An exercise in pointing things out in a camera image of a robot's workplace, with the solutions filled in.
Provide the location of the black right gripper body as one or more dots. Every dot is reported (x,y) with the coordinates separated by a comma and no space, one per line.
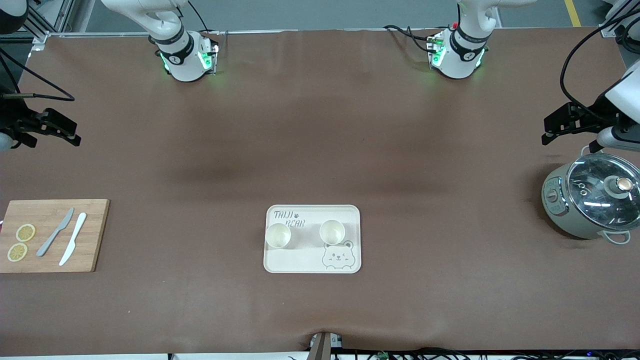
(11,118)

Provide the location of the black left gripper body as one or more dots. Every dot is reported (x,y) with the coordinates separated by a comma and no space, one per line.
(595,114)

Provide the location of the white plastic cup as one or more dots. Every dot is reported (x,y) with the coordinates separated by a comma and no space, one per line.
(278,235)
(332,232)

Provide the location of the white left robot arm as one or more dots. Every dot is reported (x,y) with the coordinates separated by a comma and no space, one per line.
(457,60)

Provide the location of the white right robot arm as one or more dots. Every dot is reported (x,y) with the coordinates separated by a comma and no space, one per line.
(182,60)

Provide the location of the glass pot lid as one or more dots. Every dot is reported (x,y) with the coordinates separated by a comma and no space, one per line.
(595,192)

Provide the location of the grey electric cooking pot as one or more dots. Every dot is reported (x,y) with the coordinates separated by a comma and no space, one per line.
(560,210)

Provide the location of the grey plastic knife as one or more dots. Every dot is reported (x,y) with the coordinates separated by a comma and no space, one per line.
(56,232)

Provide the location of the bamboo cutting board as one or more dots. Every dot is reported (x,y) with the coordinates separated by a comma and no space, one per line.
(95,235)

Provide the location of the white plastic knife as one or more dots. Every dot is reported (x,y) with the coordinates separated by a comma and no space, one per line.
(74,239)

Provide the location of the yellow lemon slice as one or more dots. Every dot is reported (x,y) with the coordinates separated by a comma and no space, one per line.
(25,232)
(17,252)

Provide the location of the brown table cover sheet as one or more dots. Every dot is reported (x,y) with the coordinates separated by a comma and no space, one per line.
(320,125)

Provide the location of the cream bear print tray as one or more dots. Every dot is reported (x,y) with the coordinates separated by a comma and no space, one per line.
(300,260)

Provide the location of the aluminium frame profile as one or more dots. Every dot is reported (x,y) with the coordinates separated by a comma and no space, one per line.
(47,22)

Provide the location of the grey metal clamp bracket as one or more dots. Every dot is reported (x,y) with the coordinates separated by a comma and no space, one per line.
(322,347)

